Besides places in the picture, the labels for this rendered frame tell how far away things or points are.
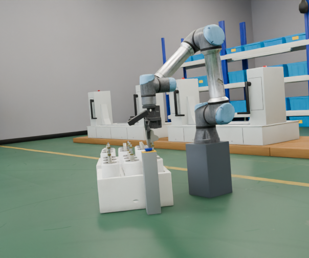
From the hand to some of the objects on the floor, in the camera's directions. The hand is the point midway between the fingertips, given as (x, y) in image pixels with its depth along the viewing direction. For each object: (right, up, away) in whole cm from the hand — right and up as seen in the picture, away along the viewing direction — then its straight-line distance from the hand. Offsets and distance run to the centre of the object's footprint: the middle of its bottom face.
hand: (148, 145), depth 216 cm
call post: (+3, -34, +2) cm, 34 cm away
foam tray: (-8, -33, +30) cm, 45 cm away
